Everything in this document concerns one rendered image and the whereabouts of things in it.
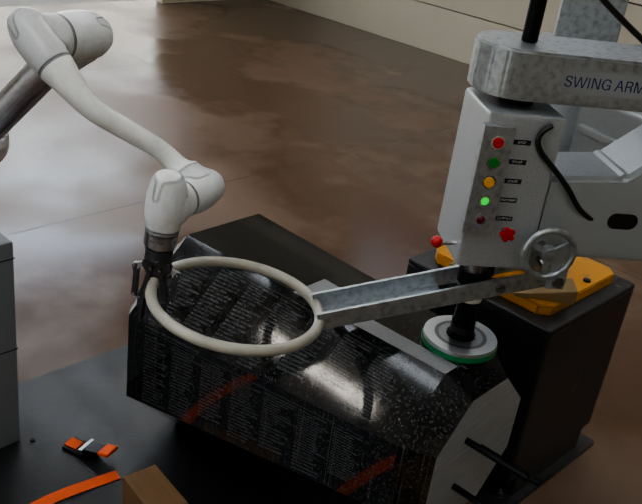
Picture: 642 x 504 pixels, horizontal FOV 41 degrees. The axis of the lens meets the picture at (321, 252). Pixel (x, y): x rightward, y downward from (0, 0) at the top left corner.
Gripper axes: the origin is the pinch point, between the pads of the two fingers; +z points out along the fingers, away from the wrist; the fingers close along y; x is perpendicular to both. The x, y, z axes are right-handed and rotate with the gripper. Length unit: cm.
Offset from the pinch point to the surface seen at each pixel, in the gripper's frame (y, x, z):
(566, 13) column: 96, 76, -93
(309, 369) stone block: 46.2, 8.1, 11.2
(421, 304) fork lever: 72, 7, -19
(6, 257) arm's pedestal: -55, 28, 11
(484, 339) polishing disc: 93, 16, -8
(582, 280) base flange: 131, 78, -7
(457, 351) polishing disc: 85, 7, -7
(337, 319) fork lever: 51, 1, -11
